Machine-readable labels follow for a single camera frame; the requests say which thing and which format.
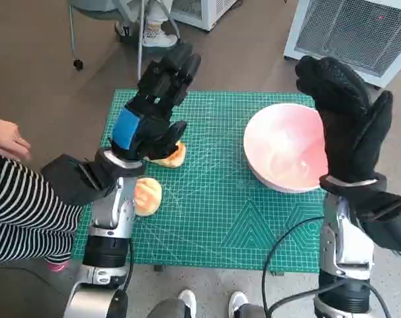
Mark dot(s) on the person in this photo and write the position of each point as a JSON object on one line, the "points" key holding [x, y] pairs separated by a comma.
{"points": [[187, 298], [22, 205], [154, 33]]}

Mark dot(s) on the right robot hand black glove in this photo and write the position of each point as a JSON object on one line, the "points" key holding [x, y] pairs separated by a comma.
{"points": [[346, 132]]}

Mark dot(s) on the pink bowl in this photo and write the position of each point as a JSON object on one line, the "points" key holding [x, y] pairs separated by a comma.
{"points": [[280, 139]]}

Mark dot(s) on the green cutting mat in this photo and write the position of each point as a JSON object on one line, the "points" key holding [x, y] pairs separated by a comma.
{"points": [[213, 198]]}

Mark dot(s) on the grey wheeled chair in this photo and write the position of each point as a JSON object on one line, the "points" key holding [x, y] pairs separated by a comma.
{"points": [[72, 26]]}

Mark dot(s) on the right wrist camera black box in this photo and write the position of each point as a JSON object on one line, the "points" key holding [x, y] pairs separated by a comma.
{"points": [[385, 225]]}

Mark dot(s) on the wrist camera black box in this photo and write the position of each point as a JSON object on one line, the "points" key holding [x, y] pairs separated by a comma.
{"points": [[65, 182], [385, 225]]}

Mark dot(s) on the long striped toy bread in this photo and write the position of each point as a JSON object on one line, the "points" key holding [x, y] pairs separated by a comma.
{"points": [[175, 159]]}

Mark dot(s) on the small white mesh cabinet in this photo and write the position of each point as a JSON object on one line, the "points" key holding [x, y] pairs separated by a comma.
{"points": [[194, 10]]}

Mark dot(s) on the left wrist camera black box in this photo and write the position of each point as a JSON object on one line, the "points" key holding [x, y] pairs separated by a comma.
{"points": [[65, 182]]}

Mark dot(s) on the round toy bread bun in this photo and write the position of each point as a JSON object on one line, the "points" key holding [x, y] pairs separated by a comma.
{"points": [[149, 197]]}

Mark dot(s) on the brown table clip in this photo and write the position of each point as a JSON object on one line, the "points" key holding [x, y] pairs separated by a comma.
{"points": [[159, 268], [278, 273]]}

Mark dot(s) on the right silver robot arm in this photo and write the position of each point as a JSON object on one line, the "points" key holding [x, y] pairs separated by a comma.
{"points": [[333, 232]]}

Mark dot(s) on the large white mesh cabinet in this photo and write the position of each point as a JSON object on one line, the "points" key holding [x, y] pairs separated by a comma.
{"points": [[346, 30]]}

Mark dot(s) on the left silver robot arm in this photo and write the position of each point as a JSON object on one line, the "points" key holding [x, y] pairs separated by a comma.
{"points": [[109, 208]]}

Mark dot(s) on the left robot hand blue tape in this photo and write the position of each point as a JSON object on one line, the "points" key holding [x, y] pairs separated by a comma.
{"points": [[154, 109]]}

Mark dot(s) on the person's hand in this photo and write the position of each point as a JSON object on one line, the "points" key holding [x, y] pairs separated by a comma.
{"points": [[5, 139]]}

